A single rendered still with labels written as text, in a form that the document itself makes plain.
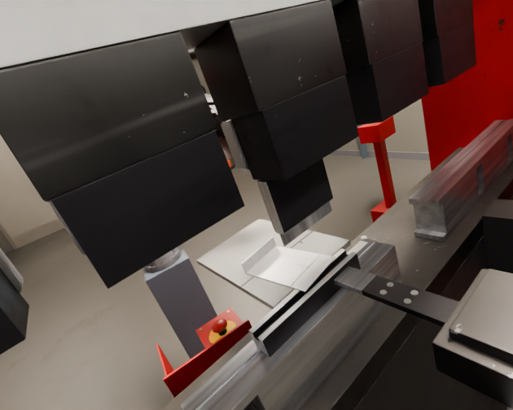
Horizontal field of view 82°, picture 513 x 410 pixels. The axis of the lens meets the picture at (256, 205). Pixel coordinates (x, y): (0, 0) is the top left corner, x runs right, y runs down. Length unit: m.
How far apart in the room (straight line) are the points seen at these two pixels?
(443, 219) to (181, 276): 0.93
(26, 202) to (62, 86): 7.48
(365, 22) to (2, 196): 7.60
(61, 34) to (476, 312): 0.40
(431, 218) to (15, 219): 7.61
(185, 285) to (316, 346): 0.88
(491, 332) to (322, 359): 0.23
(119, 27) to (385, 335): 0.51
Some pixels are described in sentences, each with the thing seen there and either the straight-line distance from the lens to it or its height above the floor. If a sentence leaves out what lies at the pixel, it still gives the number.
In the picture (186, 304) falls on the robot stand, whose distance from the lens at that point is 1.31.
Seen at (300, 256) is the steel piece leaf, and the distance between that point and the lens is 0.51.
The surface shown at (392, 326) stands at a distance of 0.55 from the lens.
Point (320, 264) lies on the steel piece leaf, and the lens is 0.48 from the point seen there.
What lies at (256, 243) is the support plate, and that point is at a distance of 0.61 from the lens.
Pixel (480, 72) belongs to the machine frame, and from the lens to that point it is 1.16.
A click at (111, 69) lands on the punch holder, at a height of 1.32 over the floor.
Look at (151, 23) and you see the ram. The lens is 0.29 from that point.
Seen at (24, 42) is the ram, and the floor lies 1.35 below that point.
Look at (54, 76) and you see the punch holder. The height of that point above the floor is 1.33.
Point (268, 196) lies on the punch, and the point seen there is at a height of 1.16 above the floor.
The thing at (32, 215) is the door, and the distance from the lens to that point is 7.76.
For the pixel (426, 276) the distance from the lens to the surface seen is 0.63.
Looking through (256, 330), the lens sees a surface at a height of 1.00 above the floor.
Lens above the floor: 1.28
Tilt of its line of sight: 20 degrees down
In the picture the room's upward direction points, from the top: 21 degrees counter-clockwise
